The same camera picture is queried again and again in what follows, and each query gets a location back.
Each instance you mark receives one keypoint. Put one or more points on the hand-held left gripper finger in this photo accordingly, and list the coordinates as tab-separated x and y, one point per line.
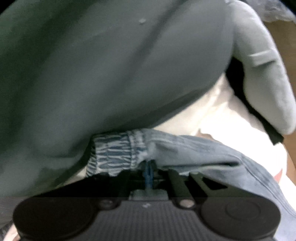
151	179
146	179

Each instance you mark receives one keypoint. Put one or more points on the light blue denim pants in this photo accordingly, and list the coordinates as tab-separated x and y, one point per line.
185	150

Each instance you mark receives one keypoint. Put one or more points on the dark grey pillow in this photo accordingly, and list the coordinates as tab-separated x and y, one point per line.
104	69

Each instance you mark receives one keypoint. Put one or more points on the grey neck pillow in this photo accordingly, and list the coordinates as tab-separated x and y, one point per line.
263	81

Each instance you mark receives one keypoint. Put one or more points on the clear plastic bag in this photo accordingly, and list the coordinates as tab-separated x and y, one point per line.
272	9

